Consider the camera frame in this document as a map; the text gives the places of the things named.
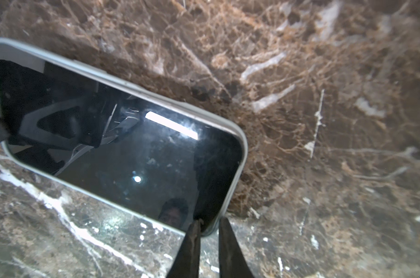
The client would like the black phone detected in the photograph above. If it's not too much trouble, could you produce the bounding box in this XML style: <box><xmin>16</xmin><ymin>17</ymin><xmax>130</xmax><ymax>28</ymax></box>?
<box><xmin>0</xmin><ymin>58</ymin><xmax>245</xmax><ymax>233</ymax></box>

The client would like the light blue phone case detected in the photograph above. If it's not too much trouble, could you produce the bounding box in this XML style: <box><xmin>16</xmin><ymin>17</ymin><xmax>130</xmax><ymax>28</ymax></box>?
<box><xmin>0</xmin><ymin>37</ymin><xmax>249</xmax><ymax>237</ymax></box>

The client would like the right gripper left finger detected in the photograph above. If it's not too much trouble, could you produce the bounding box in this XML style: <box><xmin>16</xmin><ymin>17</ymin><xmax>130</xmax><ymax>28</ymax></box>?
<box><xmin>166</xmin><ymin>220</ymin><xmax>201</xmax><ymax>278</ymax></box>

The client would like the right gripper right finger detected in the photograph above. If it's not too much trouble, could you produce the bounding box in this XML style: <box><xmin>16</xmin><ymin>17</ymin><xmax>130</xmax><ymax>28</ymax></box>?
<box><xmin>219</xmin><ymin>217</ymin><xmax>254</xmax><ymax>278</ymax></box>

